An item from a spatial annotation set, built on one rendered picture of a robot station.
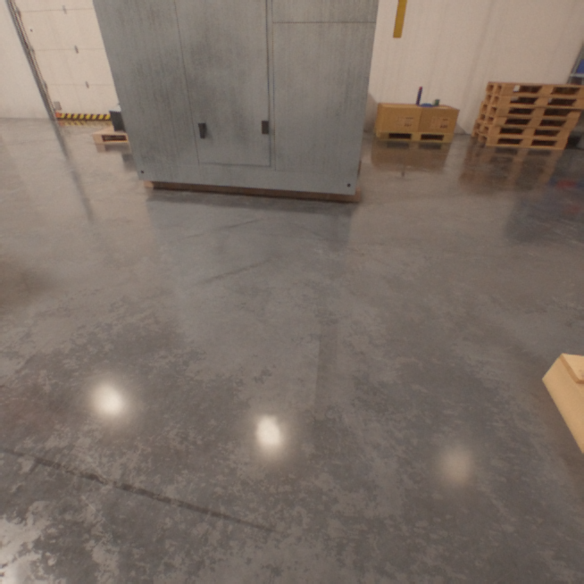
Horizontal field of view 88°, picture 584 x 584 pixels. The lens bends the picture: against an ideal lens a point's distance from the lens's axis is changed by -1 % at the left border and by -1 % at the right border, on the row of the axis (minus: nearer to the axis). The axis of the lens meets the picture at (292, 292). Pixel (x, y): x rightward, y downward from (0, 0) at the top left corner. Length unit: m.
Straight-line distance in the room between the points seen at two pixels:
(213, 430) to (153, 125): 2.65
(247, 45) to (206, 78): 0.40
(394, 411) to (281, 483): 0.47
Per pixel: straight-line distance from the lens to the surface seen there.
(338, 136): 2.75
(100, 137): 6.18
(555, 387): 1.55
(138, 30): 3.19
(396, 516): 1.09
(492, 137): 6.45
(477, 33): 7.34
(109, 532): 1.14
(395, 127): 6.01
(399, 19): 3.45
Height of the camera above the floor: 1.00
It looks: 36 degrees down
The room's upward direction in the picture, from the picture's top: 1 degrees clockwise
